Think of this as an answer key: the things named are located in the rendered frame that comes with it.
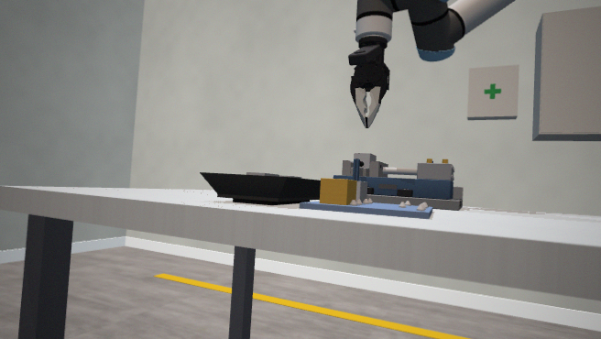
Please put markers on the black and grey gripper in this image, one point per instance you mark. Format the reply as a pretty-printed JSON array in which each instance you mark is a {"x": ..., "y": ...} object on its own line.
[{"x": 372, "y": 78}]

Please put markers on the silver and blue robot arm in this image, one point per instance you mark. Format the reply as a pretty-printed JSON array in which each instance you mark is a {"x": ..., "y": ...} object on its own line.
[{"x": 434, "y": 31}]

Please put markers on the yellow brass block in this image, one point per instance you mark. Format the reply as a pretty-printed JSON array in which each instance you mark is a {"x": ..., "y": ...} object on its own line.
[{"x": 337, "y": 191}]

